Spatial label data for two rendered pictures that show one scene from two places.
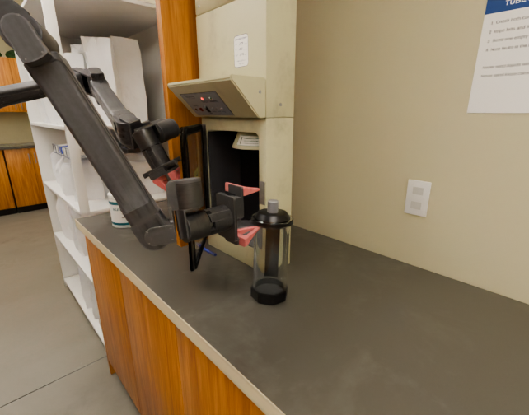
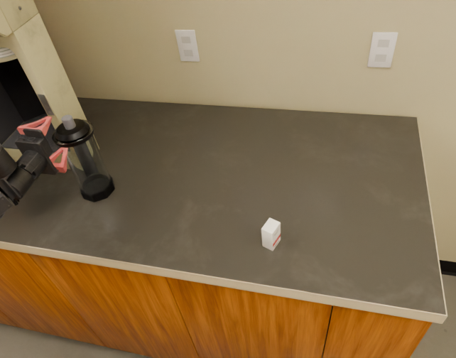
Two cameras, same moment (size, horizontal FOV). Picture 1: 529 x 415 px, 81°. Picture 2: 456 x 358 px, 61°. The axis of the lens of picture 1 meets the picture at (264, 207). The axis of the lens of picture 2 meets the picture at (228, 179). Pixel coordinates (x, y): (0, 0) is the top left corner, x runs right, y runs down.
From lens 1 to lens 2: 0.41 m
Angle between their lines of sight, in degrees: 37
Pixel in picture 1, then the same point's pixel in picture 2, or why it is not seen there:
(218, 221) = (35, 168)
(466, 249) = (236, 79)
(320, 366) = (163, 225)
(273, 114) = (18, 23)
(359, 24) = not seen: outside the picture
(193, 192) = (3, 160)
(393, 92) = not seen: outside the picture
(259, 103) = not seen: outside the picture
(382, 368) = (201, 206)
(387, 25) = not seen: outside the picture
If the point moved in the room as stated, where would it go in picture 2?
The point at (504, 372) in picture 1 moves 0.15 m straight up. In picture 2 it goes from (268, 172) to (267, 133)
